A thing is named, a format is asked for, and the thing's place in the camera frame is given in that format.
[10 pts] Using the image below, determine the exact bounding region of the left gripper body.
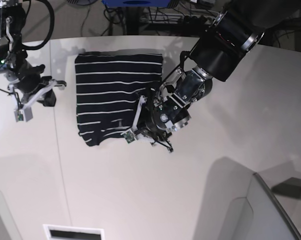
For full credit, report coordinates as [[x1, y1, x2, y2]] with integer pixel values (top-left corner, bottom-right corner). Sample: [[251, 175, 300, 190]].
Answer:
[[136, 97, 172, 145]]

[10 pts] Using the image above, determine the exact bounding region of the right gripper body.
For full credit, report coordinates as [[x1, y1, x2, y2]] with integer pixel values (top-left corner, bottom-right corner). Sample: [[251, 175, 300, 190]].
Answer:
[[14, 64, 56, 107]]

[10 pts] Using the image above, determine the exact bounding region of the navy white striped t-shirt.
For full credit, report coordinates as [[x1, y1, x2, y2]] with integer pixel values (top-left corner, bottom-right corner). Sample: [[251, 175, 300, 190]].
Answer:
[[74, 52, 164, 147]]

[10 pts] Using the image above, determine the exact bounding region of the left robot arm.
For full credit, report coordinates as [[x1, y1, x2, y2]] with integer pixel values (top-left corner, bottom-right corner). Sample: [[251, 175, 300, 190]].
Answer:
[[131, 0, 301, 144]]

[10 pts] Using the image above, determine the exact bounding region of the black power strip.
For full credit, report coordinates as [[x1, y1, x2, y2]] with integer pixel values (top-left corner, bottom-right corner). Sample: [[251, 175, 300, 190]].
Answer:
[[182, 15, 215, 25]]

